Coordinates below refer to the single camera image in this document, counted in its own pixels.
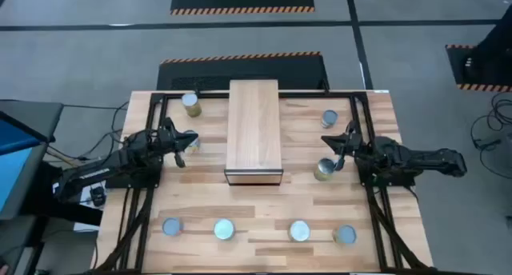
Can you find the small black controller box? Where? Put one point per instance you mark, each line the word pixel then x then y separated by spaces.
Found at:
pixel 98 196

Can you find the black floor tape strip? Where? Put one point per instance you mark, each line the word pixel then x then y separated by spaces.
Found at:
pixel 240 25
pixel 357 39

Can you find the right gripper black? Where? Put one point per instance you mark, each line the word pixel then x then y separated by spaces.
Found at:
pixel 353 146

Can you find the black monitor stand base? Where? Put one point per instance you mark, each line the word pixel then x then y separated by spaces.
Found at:
pixel 60 211

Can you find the black aluminium rig frame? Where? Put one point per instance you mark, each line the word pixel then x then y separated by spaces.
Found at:
pixel 312 94

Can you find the grey label tin can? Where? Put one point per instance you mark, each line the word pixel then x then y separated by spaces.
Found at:
pixel 330 117
pixel 171 226

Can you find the person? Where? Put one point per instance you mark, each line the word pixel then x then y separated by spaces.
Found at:
pixel 496 51

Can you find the white paper sheet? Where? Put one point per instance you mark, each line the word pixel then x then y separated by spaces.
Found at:
pixel 86 195

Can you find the grey side desk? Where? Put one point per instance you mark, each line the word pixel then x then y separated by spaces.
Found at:
pixel 32 115

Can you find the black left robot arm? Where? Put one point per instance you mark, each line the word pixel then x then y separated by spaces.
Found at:
pixel 120 159

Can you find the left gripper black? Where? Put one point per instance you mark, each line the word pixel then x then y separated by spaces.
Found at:
pixel 166 141

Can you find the monitor with blue screen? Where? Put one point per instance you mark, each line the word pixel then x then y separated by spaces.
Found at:
pixel 16 167

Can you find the wooden shelf with black frame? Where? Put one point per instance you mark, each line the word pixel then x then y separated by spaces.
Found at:
pixel 254 127

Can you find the green yellow label tin can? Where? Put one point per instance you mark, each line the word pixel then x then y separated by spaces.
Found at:
pixel 323 169
pixel 345 234
pixel 190 100
pixel 299 230
pixel 224 229

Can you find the white pineapple label tin can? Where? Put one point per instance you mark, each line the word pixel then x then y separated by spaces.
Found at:
pixel 194 148

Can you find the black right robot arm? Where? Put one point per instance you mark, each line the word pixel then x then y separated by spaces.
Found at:
pixel 420 159

